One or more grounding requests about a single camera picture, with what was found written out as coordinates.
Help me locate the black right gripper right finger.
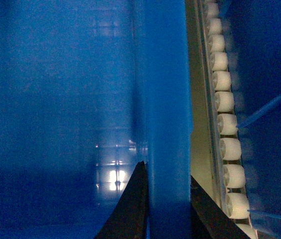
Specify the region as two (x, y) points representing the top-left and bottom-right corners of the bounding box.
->
(190, 177), (248, 239)

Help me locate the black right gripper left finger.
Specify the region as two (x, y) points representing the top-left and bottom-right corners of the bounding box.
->
(95, 161), (148, 239)

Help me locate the large blue plastic crate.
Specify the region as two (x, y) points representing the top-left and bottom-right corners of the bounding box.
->
(0, 0), (192, 239)

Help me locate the neighbouring blue plastic crate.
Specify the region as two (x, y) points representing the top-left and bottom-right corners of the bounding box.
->
(220, 0), (281, 239)

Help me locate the white roller conveyor rail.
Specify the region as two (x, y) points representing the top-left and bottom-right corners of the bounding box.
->
(193, 0), (258, 239)

